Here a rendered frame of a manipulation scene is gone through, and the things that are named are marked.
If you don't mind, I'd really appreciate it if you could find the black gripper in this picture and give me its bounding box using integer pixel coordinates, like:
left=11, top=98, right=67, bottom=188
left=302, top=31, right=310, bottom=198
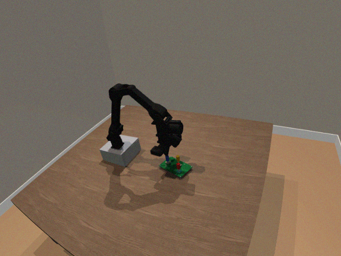
left=150, top=132, right=171, bottom=157

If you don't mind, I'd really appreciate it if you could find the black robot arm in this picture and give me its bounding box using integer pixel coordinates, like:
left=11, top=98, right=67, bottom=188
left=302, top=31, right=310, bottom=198
left=106, top=83, right=183, bottom=149

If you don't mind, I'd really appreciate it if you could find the green circuit board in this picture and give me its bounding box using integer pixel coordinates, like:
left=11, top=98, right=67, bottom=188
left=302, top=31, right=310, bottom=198
left=159, top=155, right=192, bottom=178

